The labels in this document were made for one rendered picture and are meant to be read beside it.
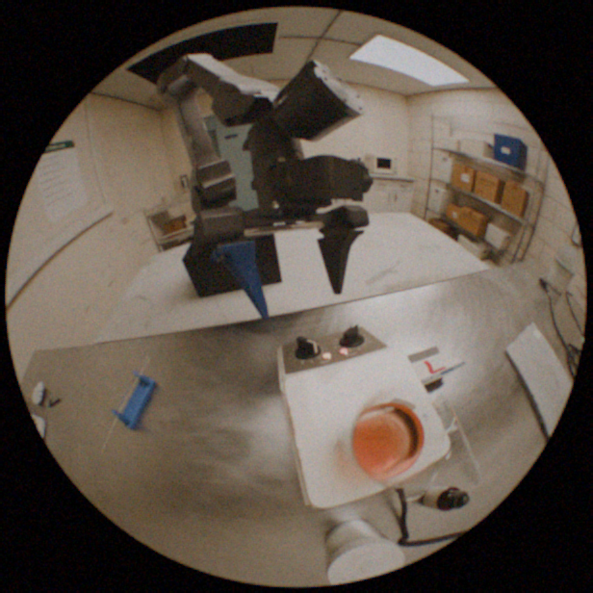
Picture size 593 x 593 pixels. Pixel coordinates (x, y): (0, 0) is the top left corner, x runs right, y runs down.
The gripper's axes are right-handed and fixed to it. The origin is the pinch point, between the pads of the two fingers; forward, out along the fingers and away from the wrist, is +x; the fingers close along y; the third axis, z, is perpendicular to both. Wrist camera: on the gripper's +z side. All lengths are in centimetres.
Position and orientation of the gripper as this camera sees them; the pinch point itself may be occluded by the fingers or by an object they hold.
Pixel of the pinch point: (299, 272)
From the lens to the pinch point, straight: 19.5
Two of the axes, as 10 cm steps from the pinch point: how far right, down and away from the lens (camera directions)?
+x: 1.8, 9.6, 2.0
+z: 5.1, 0.8, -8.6
